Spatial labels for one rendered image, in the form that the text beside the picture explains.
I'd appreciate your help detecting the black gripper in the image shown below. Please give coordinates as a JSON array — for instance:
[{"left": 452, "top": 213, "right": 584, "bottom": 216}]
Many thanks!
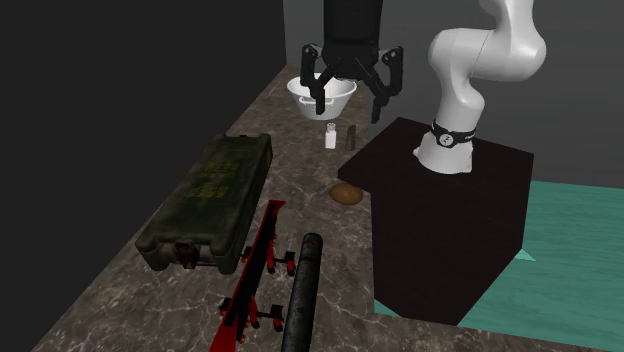
[{"left": 299, "top": 0, "right": 405, "bottom": 125}]

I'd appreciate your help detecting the white bowl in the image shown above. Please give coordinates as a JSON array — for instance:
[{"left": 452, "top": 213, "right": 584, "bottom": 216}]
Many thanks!
[{"left": 286, "top": 72, "right": 359, "bottom": 122}]

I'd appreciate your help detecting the brown potato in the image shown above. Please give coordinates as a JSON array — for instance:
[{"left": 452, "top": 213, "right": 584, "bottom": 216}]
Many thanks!
[{"left": 329, "top": 183, "right": 365, "bottom": 207}]

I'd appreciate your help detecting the dark green military case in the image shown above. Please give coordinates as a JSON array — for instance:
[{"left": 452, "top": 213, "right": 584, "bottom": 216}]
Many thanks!
[{"left": 134, "top": 132, "right": 274, "bottom": 276}]

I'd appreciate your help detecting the black robot stand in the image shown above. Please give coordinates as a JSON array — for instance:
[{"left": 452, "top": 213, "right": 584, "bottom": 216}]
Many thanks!
[{"left": 337, "top": 116, "right": 535, "bottom": 327}]

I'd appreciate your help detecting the red and black tool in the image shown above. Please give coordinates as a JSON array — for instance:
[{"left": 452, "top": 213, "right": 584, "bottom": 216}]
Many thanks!
[{"left": 209, "top": 199, "right": 298, "bottom": 352}]

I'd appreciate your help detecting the black cylinder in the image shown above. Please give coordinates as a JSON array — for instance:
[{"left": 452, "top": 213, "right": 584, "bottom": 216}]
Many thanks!
[{"left": 280, "top": 232, "right": 325, "bottom": 352}]

